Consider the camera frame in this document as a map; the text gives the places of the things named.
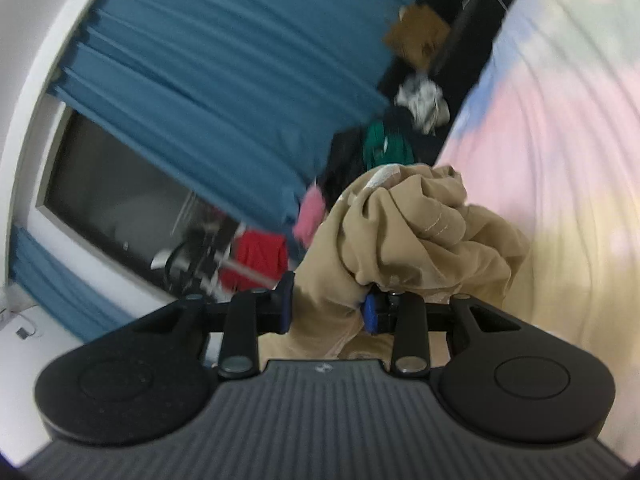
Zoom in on garment steamer stand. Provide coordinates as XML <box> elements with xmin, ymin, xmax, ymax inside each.
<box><xmin>150</xmin><ymin>200</ymin><xmax>281</xmax><ymax>302</ymax></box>

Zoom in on black cloth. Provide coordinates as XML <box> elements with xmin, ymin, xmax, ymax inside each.
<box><xmin>320</xmin><ymin>127</ymin><xmax>381</xmax><ymax>202</ymax></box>

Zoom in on tan garment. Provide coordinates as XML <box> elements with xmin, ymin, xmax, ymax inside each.
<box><xmin>260</xmin><ymin>162</ymin><xmax>532</xmax><ymax>361</ymax></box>

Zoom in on white patterned cloth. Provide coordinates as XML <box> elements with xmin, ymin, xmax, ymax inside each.
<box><xmin>395</xmin><ymin>75</ymin><xmax>447</xmax><ymax>129</ymax></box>

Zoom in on pink cloth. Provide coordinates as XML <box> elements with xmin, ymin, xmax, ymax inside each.
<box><xmin>292</xmin><ymin>182</ymin><xmax>327</xmax><ymax>246</ymax></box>

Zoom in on dark window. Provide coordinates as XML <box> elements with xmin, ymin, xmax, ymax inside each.
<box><xmin>35</xmin><ymin>105</ymin><xmax>281</xmax><ymax>302</ymax></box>

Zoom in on red cloth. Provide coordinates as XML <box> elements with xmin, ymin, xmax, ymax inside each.
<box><xmin>220</xmin><ymin>230</ymin><xmax>291</xmax><ymax>294</ymax></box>

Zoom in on pastel tie-dye bed sheet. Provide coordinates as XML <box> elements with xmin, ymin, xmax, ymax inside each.
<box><xmin>435</xmin><ymin>0</ymin><xmax>640</xmax><ymax>461</ymax></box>

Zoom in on black sofa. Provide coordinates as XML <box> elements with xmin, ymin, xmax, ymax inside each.
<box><xmin>375</xmin><ymin>0</ymin><xmax>522</xmax><ymax>136</ymax></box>

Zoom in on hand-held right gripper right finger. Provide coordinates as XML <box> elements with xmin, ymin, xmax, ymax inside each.
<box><xmin>362</xmin><ymin>290</ymin><xmax>532</xmax><ymax>378</ymax></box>

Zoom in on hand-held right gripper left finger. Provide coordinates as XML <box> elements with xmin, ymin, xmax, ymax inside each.
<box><xmin>132</xmin><ymin>270</ymin><xmax>297</xmax><ymax>380</ymax></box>

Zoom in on narrow blue curtain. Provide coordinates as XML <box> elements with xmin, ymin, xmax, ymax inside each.
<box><xmin>10</xmin><ymin>225</ymin><xmax>132</xmax><ymax>342</ymax></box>

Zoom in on wide blue curtain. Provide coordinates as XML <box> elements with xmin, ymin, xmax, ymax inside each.
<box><xmin>50</xmin><ymin>0</ymin><xmax>417</xmax><ymax>227</ymax></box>

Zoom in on dark navy cloth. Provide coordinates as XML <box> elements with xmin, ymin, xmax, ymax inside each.
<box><xmin>385</xmin><ymin>105</ymin><xmax>452</xmax><ymax>167</ymax></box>

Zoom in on brown paper bag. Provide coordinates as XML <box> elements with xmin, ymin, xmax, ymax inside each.
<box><xmin>382</xmin><ymin>5</ymin><xmax>452</xmax><ymax>69</ymax></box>

